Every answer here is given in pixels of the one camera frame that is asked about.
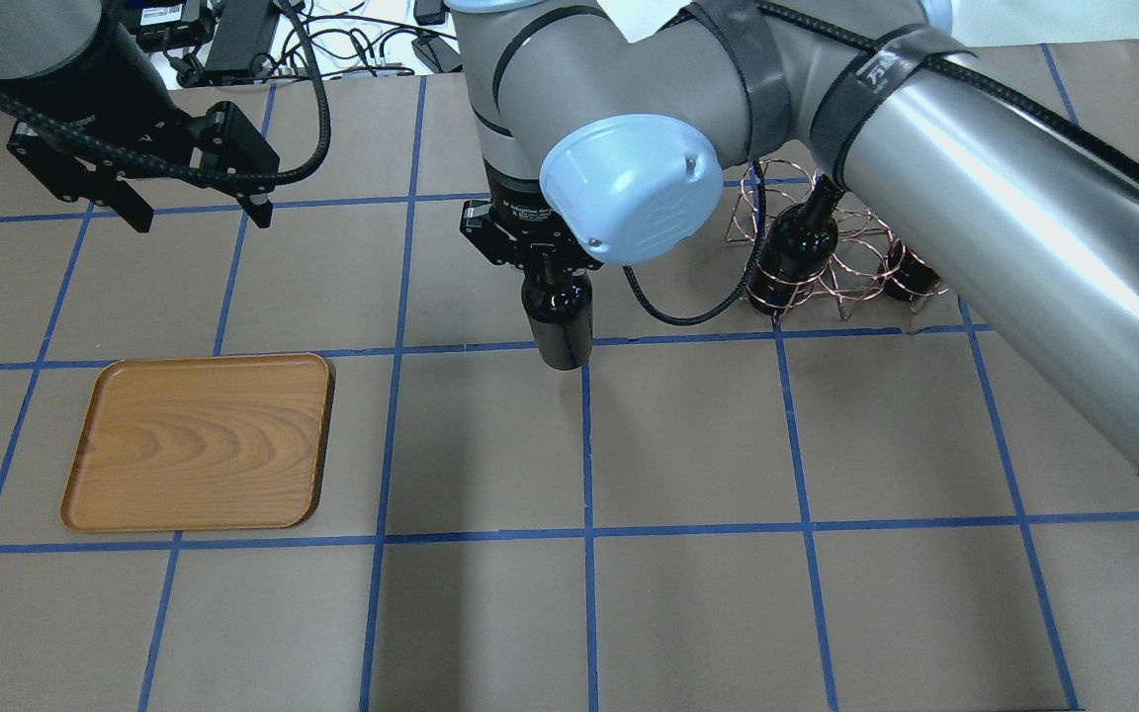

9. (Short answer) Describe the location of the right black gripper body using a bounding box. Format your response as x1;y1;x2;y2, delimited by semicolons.
458;163;603;272

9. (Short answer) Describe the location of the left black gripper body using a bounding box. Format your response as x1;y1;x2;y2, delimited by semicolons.
6;21;280;204

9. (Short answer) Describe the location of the dark wine bottle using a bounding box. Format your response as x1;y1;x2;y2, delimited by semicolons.
746;175;844;314
521;272;593;371
883;240;943;303

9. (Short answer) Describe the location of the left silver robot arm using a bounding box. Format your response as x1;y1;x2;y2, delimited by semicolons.
0;1;280;231

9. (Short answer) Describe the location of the wooden tray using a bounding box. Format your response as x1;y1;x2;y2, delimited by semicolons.
59;353;334;533

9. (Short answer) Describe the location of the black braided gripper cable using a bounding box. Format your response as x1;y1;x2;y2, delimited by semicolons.
0;0;333;189

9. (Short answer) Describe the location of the right gripper braided cable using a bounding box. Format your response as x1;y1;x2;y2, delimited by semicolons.
622;158;768;327

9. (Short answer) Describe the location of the copper wire bottle basket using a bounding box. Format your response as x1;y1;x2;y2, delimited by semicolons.
724;159;950;321

